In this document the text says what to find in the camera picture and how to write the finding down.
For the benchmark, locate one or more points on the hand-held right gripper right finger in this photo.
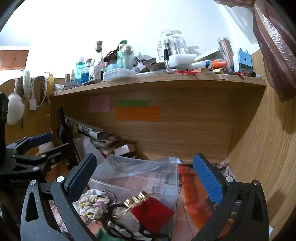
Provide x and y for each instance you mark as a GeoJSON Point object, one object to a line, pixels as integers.
{"type": "Point", "coordinates": [208, 179]}

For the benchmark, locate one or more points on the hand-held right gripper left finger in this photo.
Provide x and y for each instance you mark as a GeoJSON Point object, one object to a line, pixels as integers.
{"type": "Point", "coordinates": [81, 174]}

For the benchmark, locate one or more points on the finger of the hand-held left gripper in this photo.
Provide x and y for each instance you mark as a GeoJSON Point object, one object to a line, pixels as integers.
{"type": "Point", "coordinates": [40, 139]}
{"type": "Point", "coordinates": [59, 153]}

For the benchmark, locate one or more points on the orange printed magazine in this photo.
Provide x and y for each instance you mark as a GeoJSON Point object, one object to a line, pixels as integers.
{"type": "Point", "coordinates": [192, 192]}

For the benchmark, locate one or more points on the floral scrunchie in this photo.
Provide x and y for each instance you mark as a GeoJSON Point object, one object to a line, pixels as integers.
{"type": "Point", "coordinates": [91, 204]}

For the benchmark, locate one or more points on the white hanging tag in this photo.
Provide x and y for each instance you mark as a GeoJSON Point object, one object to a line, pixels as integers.
{"type": "Point", "coordinates": [32, 104]}

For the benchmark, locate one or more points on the white fluffy puff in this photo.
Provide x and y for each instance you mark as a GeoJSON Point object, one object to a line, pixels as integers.
{"type": "Point", "coordinates": [15, 110]}

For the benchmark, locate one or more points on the stack of books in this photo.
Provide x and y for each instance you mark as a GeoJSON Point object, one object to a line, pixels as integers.
{"type": "Point", "coordinates": [111, 146]}

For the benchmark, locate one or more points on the rolled newspaper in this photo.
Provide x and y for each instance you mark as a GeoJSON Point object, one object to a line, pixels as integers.
{"type": "Point", "coordinates": [97, 133]}

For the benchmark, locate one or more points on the brown patterned headband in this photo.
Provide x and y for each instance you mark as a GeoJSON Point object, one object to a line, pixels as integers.
{"type": "Point", "coordinates": [42, 90]}

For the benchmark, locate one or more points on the yellow cloth strip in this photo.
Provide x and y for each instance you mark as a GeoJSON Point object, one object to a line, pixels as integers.
{"type": "Point", "coordinates": [50, 84]}

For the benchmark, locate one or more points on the clear plastic bag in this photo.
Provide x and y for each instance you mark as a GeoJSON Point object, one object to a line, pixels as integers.
{"type": "Point", "coordinates": [143, 171]}

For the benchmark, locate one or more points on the gold ribbon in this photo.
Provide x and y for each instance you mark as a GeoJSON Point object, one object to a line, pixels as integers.
{"type": "Point", "coordinates": [138, 198]}

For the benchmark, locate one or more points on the pink sticky note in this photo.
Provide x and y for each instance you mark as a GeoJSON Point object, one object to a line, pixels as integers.
{"type": "Point", "coordinates": [100, 103]}

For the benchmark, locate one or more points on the white cloth pouch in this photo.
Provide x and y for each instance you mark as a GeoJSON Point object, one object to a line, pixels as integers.
{"type": "Point", "coordinates": [126, 221]}

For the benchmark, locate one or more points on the red velvet pouch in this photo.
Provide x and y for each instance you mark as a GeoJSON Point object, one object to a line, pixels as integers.
{"type": "Point", "coordinates": [152, 214]}

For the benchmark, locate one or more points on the green cloth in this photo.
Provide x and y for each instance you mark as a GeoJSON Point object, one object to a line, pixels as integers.
{"type": "Point", "coordinates": [105, 236]}

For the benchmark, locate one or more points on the small white spray bottle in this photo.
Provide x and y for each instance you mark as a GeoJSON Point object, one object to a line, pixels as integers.
{"type": "Point", "coordinates": [72, 76]}

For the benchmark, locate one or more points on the blue liquid bottle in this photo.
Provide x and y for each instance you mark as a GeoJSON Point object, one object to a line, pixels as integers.
{"type": "Point", "coordinates": [80, 73]}

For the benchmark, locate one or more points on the glass bottle with blue beads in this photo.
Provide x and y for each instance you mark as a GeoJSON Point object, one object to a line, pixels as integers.
{"type": "Point", "coordinates": [86, 74]}

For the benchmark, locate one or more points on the orange sticky note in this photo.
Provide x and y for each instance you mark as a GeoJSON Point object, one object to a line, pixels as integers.
{"type": "Point", "coordinates": [137, 113]}

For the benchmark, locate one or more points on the white printed mug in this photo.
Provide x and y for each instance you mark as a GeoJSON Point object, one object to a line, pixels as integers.
{"type": "Point", "coordinates": [95, 74]}

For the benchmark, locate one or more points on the green sticky note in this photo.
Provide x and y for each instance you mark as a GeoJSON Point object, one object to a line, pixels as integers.
{"type": "Point", "coordinates": [132, 103]}

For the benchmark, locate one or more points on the clear flat plastic box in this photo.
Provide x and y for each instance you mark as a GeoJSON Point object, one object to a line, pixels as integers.
{"type": "Point", "coordinates": [120, 74]}

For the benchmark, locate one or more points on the wooden shelf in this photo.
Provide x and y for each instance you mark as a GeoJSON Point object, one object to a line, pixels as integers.
{"type": "Point", "coordinates": [161, 81]}

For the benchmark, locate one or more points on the corked glass bottle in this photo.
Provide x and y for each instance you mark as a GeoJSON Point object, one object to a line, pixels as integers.
{"type": "Point", "coordinates": [99, 46]}

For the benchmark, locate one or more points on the green pump bottle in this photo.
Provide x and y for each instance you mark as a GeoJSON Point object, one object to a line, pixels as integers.
{"type": "Point", "coordinates": [119, 55]}

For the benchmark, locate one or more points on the white bottle with orange cap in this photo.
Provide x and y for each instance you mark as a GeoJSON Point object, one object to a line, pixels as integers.
{"type": "Point", "coordinates": [216, 64]}

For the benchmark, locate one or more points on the glass bottle with silver cap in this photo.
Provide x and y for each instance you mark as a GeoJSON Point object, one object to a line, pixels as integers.
{"type": "Point", "coordinates": [127, 58]}

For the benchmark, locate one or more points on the white rectangular box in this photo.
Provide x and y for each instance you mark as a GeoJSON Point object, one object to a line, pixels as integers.
{"type": "Point", "coordinates": [181, 60]}

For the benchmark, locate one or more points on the blue and white box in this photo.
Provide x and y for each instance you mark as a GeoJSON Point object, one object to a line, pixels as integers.
{"type": "Point", "coordinates": [243, 61]}

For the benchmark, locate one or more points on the small black-capped glass bottle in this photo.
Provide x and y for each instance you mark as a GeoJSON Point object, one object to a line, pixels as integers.
{"type": "Point", "coordinates": [166, 61]}

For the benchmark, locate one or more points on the clear jar with brown contents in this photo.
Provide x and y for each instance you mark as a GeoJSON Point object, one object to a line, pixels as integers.
{"type": "Point", "coordinates": [225, 49]}

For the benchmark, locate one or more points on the clear plastic blister pack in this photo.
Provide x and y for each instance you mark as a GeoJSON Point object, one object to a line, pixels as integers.
{"type": "Point", "coordinates": [173, 44]}

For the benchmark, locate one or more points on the brown curtain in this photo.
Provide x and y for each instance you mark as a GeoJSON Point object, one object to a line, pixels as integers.
{"type": "Point", "coordinates": [275, 46]}

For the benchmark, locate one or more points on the wooden wall cabinet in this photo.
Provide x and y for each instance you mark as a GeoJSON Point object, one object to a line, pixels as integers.
{"type": "Point", "coordinates": [12, 59]}

